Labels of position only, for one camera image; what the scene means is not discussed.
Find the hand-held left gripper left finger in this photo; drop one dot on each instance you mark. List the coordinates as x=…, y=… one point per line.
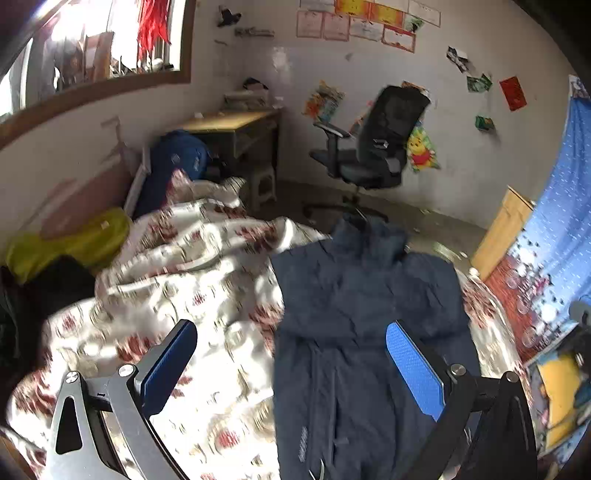
x=168, y=364

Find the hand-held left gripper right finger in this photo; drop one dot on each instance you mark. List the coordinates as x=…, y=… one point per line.
x=413, y=369

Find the navy blue padded jacket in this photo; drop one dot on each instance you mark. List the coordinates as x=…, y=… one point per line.
x=351, y=300

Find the floral white and red blanket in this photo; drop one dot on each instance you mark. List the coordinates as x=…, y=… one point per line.
x=207, y=286

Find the dark cloth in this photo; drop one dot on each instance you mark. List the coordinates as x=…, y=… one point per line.
x=46, y=295

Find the yellow cloth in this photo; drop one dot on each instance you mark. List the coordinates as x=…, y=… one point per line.
x=558, y=387

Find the yellow-green pillow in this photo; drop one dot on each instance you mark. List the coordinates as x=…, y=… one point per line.
x=92, y=235

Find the light wooden cabinet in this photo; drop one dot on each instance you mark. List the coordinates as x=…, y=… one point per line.
x=503, y=230

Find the grey plastic stool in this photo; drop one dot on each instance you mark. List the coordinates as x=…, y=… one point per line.
x=263, y=182

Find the blue backpack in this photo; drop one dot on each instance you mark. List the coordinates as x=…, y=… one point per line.
x=180, y=152

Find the yellow bear poster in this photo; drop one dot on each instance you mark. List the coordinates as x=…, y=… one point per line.
x=420, y=147

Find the blue printed curtain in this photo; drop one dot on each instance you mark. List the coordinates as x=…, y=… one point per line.
x=563, y=184

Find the wooden desk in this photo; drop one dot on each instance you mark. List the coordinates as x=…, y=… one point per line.
x=221, y=121

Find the black mesh office chair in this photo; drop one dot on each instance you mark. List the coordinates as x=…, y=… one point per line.
x=392, y=120

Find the green hanging pouch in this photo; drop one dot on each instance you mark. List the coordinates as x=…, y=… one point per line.
x=485, y=122

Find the stack of papers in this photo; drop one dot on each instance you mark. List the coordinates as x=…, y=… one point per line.
x=244, y=99

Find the colourful cartoon sticker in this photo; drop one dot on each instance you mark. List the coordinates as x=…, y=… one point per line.
x=323, y=101

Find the black item on papers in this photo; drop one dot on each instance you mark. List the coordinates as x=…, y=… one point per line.
x=255, y=84

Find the red paper square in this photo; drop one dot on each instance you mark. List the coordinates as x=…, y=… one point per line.
x=513, y=92

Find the wooden framed window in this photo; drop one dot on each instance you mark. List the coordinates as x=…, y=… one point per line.
x=184, y=46

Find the red cloth at window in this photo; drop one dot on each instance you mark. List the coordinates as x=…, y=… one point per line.
x=154, y=23

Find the white bed frame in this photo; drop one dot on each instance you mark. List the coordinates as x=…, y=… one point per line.
x=136, y=184

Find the green wall photo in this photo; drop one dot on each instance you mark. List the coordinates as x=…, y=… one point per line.
x=479, y=83

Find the cluster of wall photos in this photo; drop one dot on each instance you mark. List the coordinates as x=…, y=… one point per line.
x=457, y=57

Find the small wall shelf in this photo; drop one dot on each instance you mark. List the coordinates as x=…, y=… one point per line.
x=254, y=31

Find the group of wall certificates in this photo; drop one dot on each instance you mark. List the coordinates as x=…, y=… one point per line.
x=360, y=14

